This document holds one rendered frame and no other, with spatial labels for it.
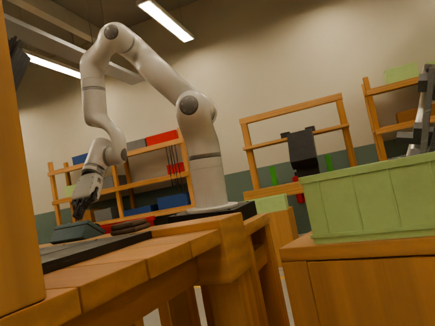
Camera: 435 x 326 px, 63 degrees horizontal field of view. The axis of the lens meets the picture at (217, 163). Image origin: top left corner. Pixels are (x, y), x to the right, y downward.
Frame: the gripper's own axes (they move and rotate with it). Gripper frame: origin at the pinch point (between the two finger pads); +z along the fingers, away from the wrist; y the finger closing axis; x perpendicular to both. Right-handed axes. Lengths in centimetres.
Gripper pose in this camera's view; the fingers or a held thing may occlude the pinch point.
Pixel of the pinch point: (78, 213)
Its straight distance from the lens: 134.3
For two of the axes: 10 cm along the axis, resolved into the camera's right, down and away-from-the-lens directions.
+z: -0.9, 8.0, -5.9
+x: -4.6, -5.6, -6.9
